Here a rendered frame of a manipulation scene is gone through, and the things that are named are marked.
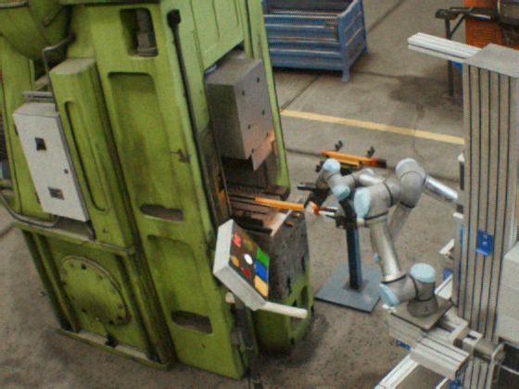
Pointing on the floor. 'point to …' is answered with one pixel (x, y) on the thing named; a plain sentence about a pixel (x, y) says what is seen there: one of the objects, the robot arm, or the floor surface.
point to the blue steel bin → (315, 33)
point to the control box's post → (248, 341)
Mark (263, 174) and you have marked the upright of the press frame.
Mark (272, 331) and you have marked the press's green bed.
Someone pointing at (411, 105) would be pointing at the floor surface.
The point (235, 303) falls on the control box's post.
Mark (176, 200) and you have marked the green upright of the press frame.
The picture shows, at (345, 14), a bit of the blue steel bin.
